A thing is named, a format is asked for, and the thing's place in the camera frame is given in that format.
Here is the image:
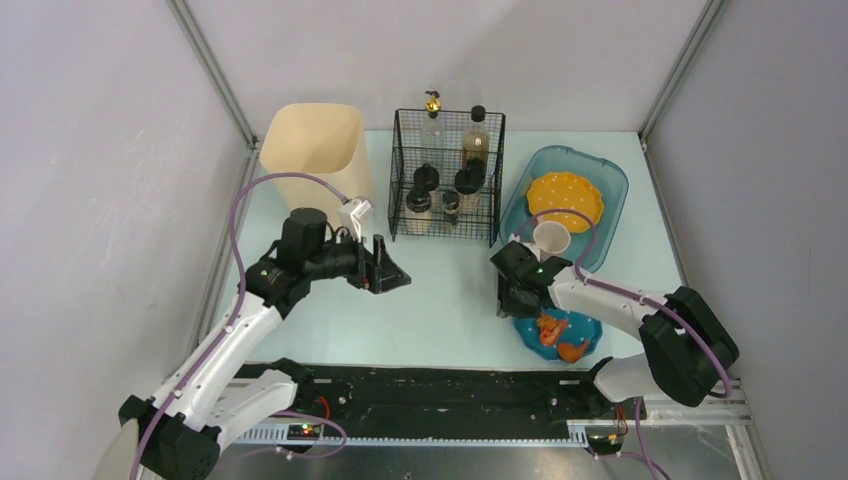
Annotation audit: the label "pink white mug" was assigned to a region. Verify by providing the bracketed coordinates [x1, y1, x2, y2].
[532, 221, 571, 261]

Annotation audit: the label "blue dotted plate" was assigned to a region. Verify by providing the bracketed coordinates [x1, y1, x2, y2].
[512, 308, 603, 362]

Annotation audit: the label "spice jar black lid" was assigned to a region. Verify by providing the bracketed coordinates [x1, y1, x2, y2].
[413, 163, 440, 193]
[405, 188, 433, 235]
[454, 158, 486, 214]

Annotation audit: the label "yellow dotted plate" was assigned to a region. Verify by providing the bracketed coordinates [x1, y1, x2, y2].
[525, 172, 605, 225]

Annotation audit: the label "small pepper shaker jar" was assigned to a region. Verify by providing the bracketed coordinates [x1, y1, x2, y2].
[442, 190, 461, 228]

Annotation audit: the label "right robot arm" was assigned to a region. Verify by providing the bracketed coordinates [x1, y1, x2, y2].
[490, 241, 740, 407]

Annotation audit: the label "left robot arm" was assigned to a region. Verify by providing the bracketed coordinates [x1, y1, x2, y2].
[116, 208, 412, 479]

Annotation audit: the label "food scraps on blue plate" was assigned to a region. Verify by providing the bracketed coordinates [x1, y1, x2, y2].
[535, 314, 590, 364]

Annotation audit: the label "teal plastic basin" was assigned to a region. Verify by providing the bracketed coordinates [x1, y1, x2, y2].
[499, 145, 629, 272]

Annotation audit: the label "beige plastic bin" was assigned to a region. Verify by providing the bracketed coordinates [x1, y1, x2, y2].
[260, 103, 373, 200]

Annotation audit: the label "brown sauce bottle black cap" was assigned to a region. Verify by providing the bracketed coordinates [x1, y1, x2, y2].
[462, 105, 490, 172]

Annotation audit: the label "clear bottle gold pump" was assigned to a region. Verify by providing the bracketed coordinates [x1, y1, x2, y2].
[421, 90, 445, 150]

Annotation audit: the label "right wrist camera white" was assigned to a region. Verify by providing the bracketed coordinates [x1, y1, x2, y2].
[510, 234, 541, 260]

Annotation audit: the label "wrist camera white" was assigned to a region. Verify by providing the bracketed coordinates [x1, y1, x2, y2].
[338, 196, 373, 241]
[510, 234, 541, 260]

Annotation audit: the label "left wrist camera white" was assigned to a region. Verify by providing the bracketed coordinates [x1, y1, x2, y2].
[338, 196, 373, 241]

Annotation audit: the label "black wire basket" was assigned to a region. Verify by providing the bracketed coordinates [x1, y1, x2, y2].
[387, 108, 506, 245]

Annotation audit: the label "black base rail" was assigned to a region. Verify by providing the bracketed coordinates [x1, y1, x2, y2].
[236, 358, 647, 442]

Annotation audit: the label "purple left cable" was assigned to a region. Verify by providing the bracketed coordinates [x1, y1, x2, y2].
[129, 172, 349, 480]

